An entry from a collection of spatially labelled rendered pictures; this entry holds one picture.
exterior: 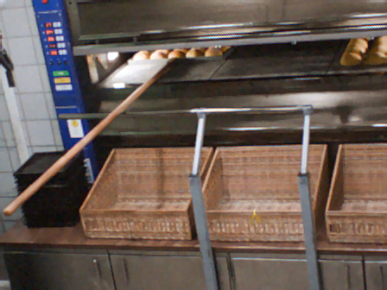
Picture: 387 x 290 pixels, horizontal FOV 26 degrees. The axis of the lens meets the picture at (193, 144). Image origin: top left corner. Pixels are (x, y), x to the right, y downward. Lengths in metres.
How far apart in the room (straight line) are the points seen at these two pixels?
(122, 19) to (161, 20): 0.21
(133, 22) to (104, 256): 1.14
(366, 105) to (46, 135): 1.71
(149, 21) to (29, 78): 0.77
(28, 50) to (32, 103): 0.29
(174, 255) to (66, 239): 0.57
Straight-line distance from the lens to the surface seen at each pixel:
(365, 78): 3.90
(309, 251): 3.62
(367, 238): 3.68
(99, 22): 4.18
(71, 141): 4.45
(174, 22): 4.02
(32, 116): 4.54
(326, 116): 3.99
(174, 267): 3.92
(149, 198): 4.32
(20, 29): 4.40
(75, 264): 4.14
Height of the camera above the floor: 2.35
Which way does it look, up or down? 21 degrees down
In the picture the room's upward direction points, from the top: 9 degrees counter-clockwise
